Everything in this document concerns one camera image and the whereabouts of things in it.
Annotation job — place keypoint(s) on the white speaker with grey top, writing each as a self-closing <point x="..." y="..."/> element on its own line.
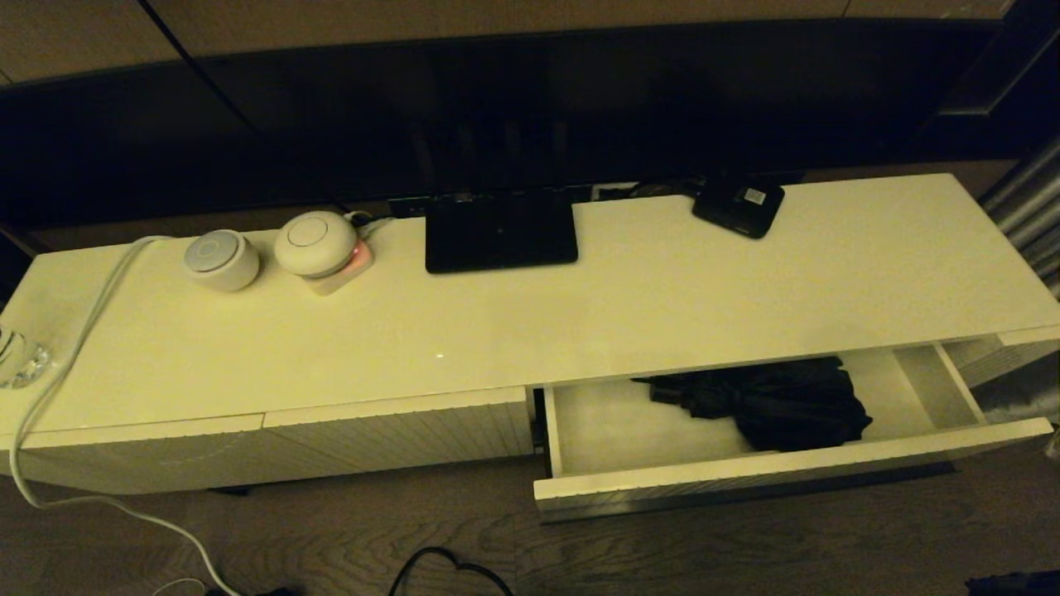
<point x="220" y="260"/>

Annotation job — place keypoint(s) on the white ribbed curved cabinet panel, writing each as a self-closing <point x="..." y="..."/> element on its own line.
<point x="149" y="459"/>

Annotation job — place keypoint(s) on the black television screen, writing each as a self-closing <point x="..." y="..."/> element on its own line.
<point x="580" y="108"/>

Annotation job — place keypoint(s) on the white ribbed drawer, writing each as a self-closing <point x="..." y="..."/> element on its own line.
<point x="613" y="439"/>

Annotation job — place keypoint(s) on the white dome-shaped device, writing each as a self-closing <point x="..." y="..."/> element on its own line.
<point x="315" y="243"/>

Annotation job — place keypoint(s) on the grey pleated curtain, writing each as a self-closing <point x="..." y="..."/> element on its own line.
<point x="1027" y="215"/>

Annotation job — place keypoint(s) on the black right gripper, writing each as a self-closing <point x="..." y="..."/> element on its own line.
<point x="1019" y="586"/>

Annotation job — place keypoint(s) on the black flat TV base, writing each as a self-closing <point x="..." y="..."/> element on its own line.
<point x="497" y="236"/>

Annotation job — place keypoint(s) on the small black set-top box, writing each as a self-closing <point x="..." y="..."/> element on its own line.
<point x="737" y="207"/>

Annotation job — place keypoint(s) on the dark wooden cabinet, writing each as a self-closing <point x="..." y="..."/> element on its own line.
<point x="994" y="83"/>

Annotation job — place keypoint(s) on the black folding umbrella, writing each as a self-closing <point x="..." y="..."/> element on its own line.
<point x="787" y="406"/>

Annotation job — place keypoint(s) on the white TV cabinet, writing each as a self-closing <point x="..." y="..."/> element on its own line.
<point x="414" y="331"/>

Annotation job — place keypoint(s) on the white power strip red light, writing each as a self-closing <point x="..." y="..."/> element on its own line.
<point x="339" y="282"/>

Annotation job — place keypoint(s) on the white ribbed flat cabinet panel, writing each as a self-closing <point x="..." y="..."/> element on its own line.
<point x="397" y="439"/>

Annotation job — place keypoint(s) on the white fabric bundle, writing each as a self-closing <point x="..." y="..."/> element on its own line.
<point x="1027" y="401"/>

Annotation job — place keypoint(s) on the clear glass object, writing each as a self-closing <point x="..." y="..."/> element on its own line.
<point x="21" y="360"/>

